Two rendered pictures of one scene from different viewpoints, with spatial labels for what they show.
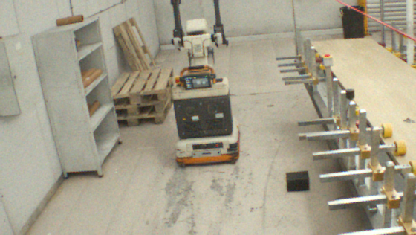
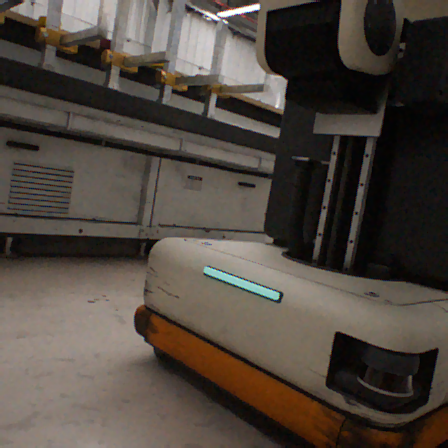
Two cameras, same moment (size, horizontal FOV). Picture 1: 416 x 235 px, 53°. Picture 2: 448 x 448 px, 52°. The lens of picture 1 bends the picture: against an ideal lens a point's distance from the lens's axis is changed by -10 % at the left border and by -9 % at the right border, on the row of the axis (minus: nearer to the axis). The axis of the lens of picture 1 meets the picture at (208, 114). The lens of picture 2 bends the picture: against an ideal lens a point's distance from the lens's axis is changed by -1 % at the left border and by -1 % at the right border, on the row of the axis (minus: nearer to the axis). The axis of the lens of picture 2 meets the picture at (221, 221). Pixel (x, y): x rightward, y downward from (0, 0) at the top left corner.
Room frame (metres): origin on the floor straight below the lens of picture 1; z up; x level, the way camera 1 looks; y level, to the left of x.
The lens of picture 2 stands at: (5.41, 0.46, 0.41)
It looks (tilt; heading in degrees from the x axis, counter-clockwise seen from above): 4 degrees down; 219
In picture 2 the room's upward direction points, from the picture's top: 9 degrees clockwise
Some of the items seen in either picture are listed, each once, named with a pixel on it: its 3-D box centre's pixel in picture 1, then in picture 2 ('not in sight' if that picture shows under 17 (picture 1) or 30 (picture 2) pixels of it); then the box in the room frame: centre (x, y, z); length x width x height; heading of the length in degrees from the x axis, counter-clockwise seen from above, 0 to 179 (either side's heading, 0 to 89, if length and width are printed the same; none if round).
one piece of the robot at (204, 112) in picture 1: (203, 102); (389, 136); (4.33, 0.04, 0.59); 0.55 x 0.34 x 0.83; 83
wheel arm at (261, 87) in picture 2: (307, 81); (229, 90); (3.82, -0.92, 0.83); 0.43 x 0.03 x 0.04; 84
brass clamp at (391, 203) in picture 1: (389, 195); not in sight; (1.59, -0.74, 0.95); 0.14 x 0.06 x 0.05; 174
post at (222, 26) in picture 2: (314, 72); (214, 74); (3.85, -0.99, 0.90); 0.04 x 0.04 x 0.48; 84
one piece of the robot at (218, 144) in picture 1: (207, 146); not in sight; (4.10, 0.04, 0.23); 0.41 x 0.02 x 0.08; 83
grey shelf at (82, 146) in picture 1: (80, 94); not in sight; (4.62, 1.34, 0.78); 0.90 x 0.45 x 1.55; 174
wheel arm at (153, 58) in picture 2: (301, 69); (133, 61); (4.31, -0.98, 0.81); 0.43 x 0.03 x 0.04; 84
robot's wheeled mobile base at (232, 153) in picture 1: (209, 139); (334, 317); (4.43, 0.03, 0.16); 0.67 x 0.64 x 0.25; 173
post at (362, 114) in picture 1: (362, 150); not in sight; (2.11, -0.80, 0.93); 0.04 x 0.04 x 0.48; 84
